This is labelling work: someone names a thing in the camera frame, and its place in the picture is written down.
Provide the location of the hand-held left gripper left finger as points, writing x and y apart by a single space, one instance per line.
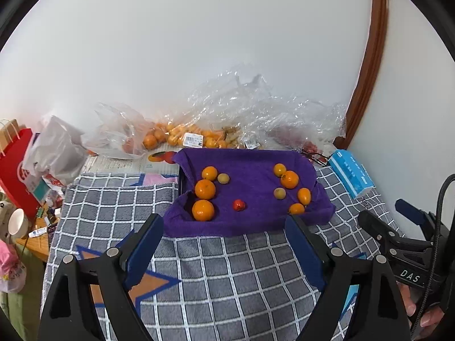
144 252

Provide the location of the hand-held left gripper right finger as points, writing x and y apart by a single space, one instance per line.
305 252

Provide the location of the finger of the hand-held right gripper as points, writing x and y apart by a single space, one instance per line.
373 223
412 213

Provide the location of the orange kumquat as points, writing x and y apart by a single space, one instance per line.
304 195
296 208
279 169

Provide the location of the purple towel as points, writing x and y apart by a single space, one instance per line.
256 199

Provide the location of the red cherry tomato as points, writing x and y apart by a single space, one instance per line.
239 204

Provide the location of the large orange mandarin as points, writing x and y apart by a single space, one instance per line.
205 189

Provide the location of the person's right hand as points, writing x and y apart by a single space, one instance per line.
408 302

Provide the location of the blue tissue pack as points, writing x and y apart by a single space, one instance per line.
350 172

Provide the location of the grey checked cloth with stars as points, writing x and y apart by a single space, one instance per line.
231 273

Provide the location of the cardboard box with orange print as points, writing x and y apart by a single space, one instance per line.
117 163

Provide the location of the small white bottle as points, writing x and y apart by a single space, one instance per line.
37 233

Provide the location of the wooden side table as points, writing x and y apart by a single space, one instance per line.
35 247

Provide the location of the pile of bagged oranges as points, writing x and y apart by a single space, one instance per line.
151 140

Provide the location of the clear plastic bag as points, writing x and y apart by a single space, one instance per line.
113 131

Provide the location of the white cup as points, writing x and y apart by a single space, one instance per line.
16 222

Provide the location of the pink plastic bag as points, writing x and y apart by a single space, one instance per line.
10 270

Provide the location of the white plastic bag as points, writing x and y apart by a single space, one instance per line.
57 149

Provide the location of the clear bag of oranges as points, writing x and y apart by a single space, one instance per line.
266 113

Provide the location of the red paper bag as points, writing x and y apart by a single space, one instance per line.
14 184

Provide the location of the brown paper bag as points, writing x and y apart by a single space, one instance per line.
7 136

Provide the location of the brown wooden door frame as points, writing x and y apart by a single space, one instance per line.
376 42

